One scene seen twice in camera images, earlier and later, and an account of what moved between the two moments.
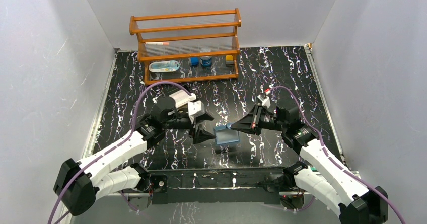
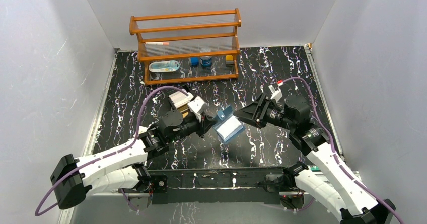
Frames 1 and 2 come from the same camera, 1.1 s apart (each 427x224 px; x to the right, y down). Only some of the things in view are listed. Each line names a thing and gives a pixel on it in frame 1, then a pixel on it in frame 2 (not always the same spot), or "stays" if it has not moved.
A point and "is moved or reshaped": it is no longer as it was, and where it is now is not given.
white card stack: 182,97 stays
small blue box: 195,61 stays
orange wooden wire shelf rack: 188,47 stays
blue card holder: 225,135 is moved or reshaped
